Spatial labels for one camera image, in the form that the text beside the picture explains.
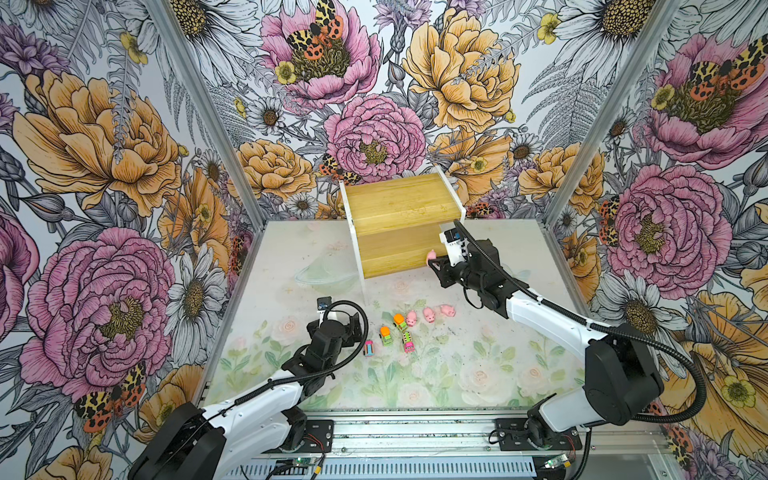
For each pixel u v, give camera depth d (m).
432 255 0.85
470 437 0.76
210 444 0.40
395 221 0.76
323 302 0.75
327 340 0.65
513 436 0.73
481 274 0.66
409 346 0.87
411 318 0.93
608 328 0.47
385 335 0.89
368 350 0.85
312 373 0.61
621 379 0.44
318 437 0.73
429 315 0.94
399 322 0.92
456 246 0.75
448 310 0.95
